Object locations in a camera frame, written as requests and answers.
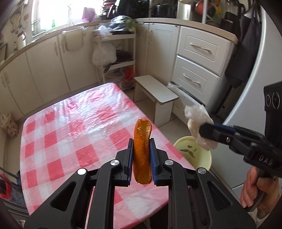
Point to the white drawer cabinet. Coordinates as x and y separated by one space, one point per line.
199 71

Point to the curved orange peel piece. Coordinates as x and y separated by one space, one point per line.
141 155

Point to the dark striped cloth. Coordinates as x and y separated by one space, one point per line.
241 64

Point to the white plastic bag on shelf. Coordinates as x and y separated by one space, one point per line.
104 54

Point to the person's right hand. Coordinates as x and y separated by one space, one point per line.
252 185

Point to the pink checkered tablecloth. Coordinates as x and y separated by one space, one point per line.
86 131

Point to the yellow plastic trash bin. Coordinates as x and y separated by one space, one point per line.
197 156

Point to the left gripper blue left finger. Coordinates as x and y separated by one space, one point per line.
130 161

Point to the clear plastic bag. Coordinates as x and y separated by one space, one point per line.
197 116

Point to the white shelf rack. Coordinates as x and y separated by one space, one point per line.
122 34

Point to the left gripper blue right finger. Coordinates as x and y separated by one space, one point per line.
154 160

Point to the small white wooden stool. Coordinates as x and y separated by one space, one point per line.
147 86

